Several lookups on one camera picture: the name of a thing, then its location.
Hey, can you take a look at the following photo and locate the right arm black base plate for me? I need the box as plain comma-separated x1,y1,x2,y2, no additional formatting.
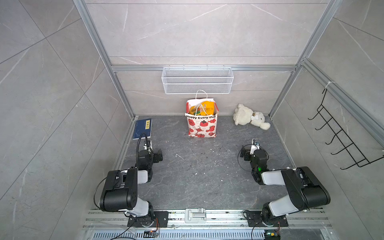
243,209,289,228

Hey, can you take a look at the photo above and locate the blue book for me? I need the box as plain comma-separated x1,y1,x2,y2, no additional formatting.
133,119,152,140

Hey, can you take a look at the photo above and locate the red white paper gift bag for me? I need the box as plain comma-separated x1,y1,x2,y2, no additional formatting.
185,90,219,138

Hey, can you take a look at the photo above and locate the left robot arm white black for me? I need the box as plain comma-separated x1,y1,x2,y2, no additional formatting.
93,150,163,227

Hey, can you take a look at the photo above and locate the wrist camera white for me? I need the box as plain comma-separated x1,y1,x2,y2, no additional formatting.
144,140,153,152
251,139,260,152

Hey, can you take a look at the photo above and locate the yellow snack bag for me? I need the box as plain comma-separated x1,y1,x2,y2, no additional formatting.
189,101,215,116

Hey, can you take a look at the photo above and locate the white wire mesh basket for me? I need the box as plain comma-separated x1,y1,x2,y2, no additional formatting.
162,67,234,95

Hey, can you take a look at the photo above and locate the black wire hook rack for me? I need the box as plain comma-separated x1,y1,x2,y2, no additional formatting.
308,89,384,171

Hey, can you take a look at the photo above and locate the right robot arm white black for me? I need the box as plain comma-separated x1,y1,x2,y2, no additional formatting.
238,145,331,227

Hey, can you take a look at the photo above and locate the white plush teddy bear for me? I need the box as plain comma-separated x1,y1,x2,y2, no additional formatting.
233,104,271,131

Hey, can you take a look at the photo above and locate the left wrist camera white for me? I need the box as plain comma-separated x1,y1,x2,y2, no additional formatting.
144,140,153,152

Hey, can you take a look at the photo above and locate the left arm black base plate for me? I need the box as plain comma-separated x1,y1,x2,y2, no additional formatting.
127,211,170,228

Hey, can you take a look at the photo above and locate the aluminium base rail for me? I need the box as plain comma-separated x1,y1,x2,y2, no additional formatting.
79,208,338,240

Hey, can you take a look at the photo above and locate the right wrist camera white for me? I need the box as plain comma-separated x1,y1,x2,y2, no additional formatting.
251,139,260,152

